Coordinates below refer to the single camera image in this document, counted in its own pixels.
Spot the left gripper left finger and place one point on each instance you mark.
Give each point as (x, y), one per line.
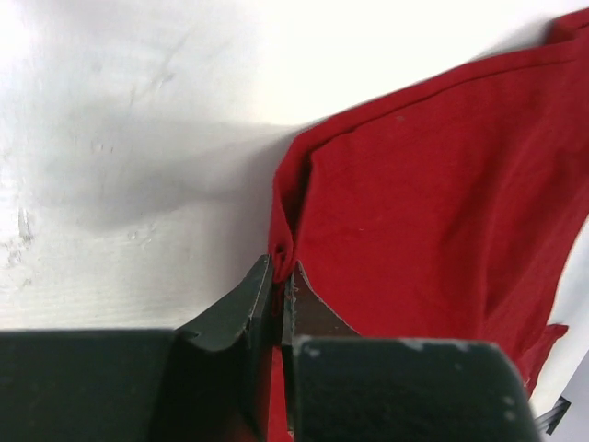
(208, 380)

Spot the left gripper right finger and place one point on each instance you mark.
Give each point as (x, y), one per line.
(341, 386)

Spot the red t-shirt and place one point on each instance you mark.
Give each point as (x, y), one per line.
(447, 209)

